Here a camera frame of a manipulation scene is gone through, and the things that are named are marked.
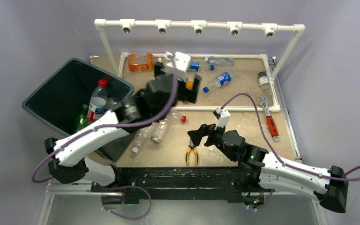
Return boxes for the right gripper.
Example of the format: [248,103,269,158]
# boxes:
[188,120,236,161]

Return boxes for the red label bottle red cap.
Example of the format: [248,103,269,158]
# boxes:
[167,108,187,125]

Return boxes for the Pepsi bottle blue cap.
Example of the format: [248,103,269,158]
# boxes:
[202,69,238,94]

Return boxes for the large crushed orange label bottle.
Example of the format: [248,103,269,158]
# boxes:
[128,52,162,72]

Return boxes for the clear bottle silver cap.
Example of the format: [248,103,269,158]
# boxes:
[150,119,172,145]

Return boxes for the red label water bottle front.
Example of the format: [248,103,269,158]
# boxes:
[87,79,108,122]

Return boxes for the green plastic bottle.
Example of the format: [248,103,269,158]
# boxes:
[75,104,90,132]

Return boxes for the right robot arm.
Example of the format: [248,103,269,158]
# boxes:
[187,124,348,213]

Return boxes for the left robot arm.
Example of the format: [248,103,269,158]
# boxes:
[48,60,202,192]

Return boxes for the dark green plastic bin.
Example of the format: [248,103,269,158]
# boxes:
[22,58,140,163]

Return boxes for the small orange juice bottle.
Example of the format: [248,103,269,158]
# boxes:
[186,81,194,90]

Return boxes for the blue label bottle back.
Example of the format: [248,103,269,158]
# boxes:
[188,61,214,73]

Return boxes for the clear crushed bottle back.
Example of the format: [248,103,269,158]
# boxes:
[204,56,234,67]

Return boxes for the clear bottle white cap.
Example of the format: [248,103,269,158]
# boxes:
[131,125,153,154]

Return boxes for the small jar green lid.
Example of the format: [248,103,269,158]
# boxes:
[258,71,270,89]

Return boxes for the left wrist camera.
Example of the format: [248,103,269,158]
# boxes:
[163,52,191,82]

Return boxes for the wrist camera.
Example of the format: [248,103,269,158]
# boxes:
[213,107,231,128]
[163,52,191,82]

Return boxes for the yellow handled pliers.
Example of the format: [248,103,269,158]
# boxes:
[185,141,199,166]

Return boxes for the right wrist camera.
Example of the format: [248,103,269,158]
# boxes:
[213,107,231,128]

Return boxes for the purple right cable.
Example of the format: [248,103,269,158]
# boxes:
[219,92,360,182]

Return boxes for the white PVC pipe frame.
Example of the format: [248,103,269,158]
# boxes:
[94,19,306,113]

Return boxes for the red handled adjustable wrench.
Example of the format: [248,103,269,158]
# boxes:
[259,95,280,142]

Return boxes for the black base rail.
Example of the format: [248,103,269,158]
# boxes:
[91,166,261,204]

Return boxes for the purple cable loop front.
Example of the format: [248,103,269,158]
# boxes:
[100,185,153,221]

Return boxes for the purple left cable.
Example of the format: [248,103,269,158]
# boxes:
[31,56,180,184]

